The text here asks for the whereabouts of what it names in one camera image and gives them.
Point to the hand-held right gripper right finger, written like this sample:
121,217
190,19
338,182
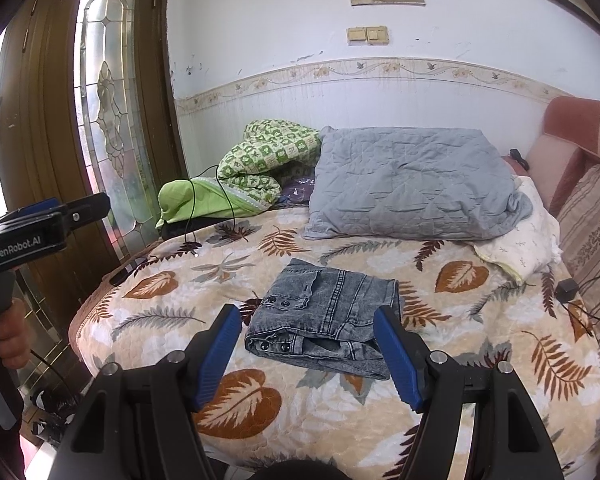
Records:
400,360

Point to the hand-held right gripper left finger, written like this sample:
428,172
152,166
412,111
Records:
215,360

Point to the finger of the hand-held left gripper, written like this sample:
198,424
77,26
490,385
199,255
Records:
45,206
87,210

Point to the grey denim pants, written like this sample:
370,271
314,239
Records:
325,305

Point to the person's left hand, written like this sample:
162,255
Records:
12,335

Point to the leaf print blanket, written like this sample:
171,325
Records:
480,350

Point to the wooden door with glass pane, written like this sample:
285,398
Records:
45,110

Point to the black white sandal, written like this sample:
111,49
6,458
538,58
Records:
55,412

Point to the white floral cloth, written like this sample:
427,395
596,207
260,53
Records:
525,245

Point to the black charger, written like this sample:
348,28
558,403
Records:
566,290

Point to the grey quilted pillow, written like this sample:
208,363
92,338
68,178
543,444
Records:
410,180

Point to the purple cloth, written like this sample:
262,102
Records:
297,190

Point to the green patterned quilt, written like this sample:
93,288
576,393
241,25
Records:
270,155

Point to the small black clip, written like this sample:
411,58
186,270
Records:
519,157

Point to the pink sofa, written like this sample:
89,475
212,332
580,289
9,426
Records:
555,160

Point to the beige light switch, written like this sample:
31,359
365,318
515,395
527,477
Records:
378,34
357,35

